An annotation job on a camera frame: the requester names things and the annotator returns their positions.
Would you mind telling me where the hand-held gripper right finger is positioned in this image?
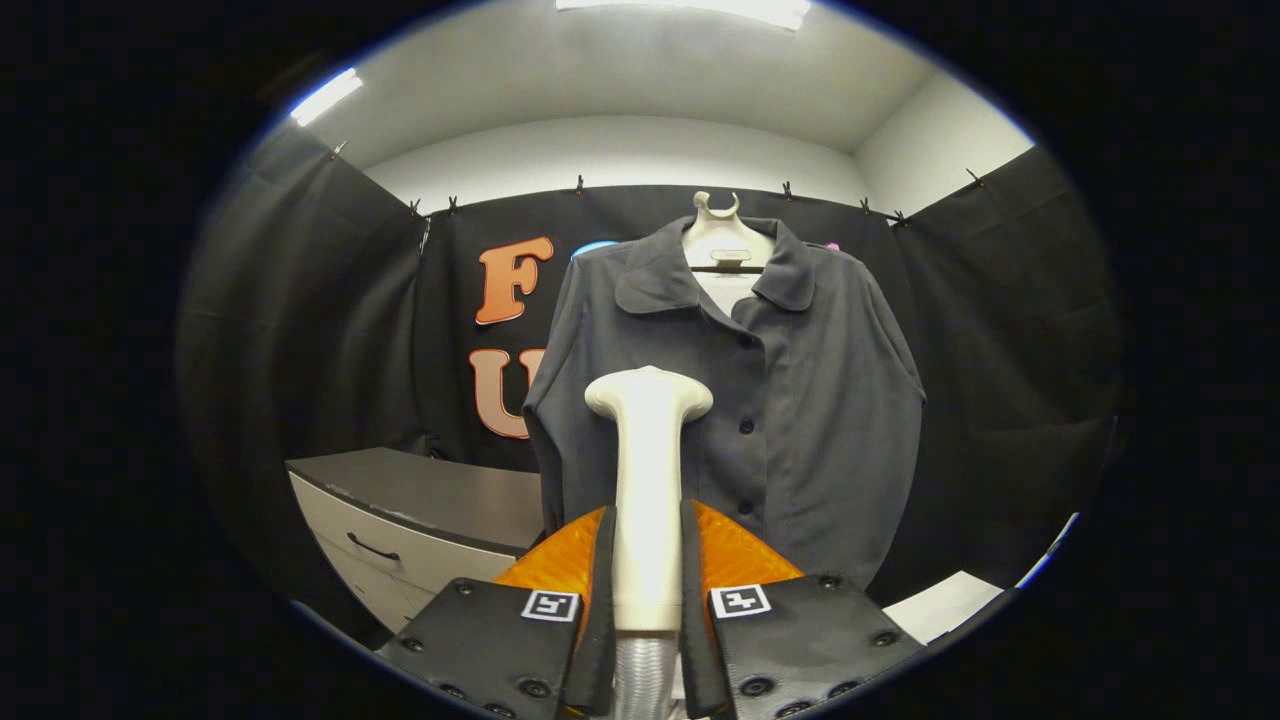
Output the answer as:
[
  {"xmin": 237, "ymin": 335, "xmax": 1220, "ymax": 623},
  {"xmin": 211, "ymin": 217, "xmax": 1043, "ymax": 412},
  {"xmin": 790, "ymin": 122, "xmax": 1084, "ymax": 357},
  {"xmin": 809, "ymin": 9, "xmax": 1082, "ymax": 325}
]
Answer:
[{"xmin": 680, "ymin": 498, "xmax": 926, "ymax": 720}]

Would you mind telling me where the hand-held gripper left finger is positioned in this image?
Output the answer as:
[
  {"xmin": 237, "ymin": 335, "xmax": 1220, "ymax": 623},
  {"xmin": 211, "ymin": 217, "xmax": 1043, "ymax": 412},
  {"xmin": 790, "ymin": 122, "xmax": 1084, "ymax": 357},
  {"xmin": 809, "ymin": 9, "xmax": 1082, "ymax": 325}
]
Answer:
[{"xmin": 378, "ymin": 505, "xmax": 618, "ymax": 720}]

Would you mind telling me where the dark grey button shirt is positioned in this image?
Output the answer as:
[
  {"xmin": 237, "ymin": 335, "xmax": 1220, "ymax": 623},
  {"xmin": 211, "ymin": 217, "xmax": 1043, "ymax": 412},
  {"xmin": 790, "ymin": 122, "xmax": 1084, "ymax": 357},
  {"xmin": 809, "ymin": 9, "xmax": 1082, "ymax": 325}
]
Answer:
[{"xmin": 522, "ymin": 215, "xmax": 928, "ymax": 591}]

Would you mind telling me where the cream clothes hanger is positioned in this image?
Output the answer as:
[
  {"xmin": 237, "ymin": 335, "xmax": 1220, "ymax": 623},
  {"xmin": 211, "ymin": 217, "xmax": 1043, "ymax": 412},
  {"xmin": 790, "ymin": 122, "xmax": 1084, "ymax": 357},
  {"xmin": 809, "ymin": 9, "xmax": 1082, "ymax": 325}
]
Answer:
[{"xmin": 682, "ymin": 190, "xmax": 776, "ymax": 276}]

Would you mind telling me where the grey drawer cabinet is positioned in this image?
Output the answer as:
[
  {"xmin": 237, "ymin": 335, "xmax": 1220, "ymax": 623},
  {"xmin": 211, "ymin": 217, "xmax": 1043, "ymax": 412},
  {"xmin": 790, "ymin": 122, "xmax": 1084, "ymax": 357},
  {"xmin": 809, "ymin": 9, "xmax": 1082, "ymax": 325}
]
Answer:
[{"xmin": 285, "ymin": 447, "xmax": 546, "ymax": 636}]

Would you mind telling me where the white paper sheet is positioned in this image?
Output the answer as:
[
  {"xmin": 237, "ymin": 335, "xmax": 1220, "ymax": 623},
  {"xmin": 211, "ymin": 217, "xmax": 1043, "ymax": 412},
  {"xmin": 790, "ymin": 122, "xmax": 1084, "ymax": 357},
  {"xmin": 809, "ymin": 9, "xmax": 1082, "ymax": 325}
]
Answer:
[{"xmin": 883, "ymin": 570, "xmax": 1006, "ymax": 646}]

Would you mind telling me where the white table edge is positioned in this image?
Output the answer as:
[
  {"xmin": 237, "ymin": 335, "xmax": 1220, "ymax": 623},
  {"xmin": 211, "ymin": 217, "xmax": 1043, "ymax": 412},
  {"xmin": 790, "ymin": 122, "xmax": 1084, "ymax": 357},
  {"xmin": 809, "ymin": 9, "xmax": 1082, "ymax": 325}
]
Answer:
[{"xmin": 1015, "ymin": 512, "xmax": 1081, "ymax": 591}]

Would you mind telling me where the black backdrop cloth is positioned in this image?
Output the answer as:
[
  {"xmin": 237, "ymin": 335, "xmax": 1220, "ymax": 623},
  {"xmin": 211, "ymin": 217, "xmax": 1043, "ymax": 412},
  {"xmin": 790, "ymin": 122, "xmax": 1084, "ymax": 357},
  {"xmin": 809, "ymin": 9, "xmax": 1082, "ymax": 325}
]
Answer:
[{"xmin": 175, "ymin": 125, "xmax": 1126, "ymax": 641}]

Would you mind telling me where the row of black clips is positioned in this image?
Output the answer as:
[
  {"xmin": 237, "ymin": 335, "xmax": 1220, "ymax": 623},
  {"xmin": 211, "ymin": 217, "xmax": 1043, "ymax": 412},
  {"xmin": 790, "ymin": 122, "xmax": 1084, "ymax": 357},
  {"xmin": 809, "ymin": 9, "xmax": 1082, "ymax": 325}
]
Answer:
[{"xmin": 330, "ymin": 140, "xmax": 986, "ymax": 226}]

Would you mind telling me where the small ceiling light panel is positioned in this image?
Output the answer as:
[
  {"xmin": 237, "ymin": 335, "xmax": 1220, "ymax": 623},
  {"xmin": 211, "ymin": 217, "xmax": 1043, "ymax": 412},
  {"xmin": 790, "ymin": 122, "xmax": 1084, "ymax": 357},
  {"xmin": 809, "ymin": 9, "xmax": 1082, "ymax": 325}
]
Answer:
[{"xmin": 290, "ymin": 68, "xmax": 363, "ymax": 127}]

